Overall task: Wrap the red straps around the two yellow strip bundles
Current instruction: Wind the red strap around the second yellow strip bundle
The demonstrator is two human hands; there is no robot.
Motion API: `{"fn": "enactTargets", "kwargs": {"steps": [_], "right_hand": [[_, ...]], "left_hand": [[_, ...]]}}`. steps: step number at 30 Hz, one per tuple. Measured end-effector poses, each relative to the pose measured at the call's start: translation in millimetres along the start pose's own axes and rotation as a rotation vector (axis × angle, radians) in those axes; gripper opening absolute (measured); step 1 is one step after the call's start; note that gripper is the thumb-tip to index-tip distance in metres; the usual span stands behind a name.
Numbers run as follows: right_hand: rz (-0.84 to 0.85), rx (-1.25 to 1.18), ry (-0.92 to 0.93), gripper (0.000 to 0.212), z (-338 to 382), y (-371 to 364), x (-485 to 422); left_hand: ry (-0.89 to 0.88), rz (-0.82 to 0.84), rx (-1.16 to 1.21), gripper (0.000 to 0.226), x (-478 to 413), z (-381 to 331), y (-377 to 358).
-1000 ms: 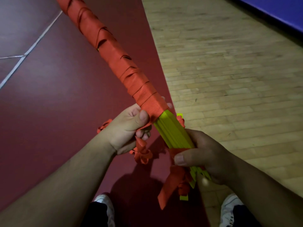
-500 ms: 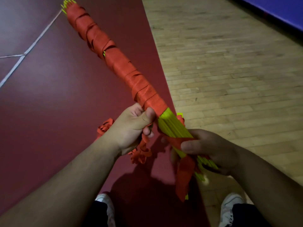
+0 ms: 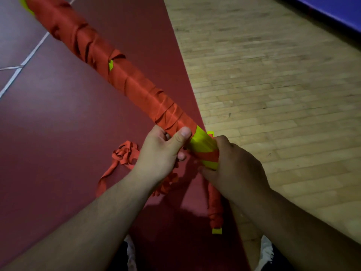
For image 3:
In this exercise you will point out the person's right forearm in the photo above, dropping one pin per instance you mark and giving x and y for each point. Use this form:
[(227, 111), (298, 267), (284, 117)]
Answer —
[(304, 234)]

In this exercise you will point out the black left trouser leg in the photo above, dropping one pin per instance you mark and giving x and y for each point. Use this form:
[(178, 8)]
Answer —
[(118, 259)]

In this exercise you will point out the white left shoe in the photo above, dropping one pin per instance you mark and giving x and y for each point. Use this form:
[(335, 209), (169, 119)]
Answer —
[(131, 251)]

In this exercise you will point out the white right shoe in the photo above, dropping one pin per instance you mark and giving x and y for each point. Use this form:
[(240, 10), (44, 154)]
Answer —
[(266, 251)]

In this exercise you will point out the black trouser leg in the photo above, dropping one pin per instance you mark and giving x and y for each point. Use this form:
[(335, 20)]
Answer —
[(118, 259), (279, 263)]

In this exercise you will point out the person's left hand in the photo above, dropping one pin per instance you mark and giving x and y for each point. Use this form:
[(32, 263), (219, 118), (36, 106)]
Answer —
[(158, 158)]

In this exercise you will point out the white shoe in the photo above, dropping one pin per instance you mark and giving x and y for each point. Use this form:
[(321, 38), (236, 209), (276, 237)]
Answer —
[(266, 251), (131, 251)]

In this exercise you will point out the person's right hand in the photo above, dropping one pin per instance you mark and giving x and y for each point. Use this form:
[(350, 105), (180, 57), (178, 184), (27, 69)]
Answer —
[(239, 174)]

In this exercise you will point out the person's left forearm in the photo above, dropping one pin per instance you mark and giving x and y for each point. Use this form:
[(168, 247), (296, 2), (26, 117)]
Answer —
[(90, 231)]

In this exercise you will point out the black right trouser leg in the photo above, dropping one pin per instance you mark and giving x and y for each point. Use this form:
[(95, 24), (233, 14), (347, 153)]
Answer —
[(279, 263)]

